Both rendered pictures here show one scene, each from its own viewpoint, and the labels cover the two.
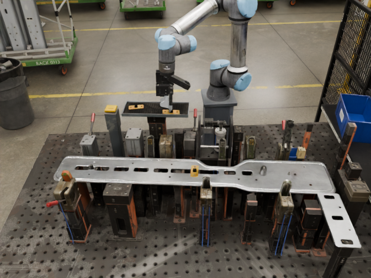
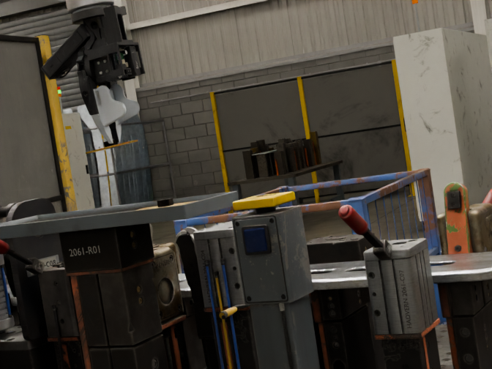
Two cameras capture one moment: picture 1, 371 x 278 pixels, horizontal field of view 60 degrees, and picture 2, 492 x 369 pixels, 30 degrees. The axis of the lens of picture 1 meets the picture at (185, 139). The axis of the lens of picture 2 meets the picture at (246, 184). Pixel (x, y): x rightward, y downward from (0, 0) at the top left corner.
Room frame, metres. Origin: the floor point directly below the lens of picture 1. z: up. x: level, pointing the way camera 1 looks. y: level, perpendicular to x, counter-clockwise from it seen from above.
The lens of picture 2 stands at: (2.63, 0.90, 1.24)
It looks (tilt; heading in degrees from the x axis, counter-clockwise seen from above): 3 degrees down; 205
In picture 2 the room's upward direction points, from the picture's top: 9 degrees counter-clockwise
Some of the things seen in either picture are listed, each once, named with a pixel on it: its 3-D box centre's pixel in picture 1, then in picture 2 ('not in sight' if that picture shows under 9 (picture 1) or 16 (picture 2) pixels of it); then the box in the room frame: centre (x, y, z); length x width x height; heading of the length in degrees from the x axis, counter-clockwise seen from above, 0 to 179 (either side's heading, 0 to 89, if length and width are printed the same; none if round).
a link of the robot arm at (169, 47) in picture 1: (167, 48); not in sight; (1.37, 0.07, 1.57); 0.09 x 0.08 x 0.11; 131
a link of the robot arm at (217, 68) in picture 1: (220, 71); not in sight; (1.79, -0.22, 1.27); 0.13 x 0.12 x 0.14; 41
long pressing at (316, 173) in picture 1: (190, 172); (141, 285); (1.19, -0.02, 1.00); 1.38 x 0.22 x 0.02; 86
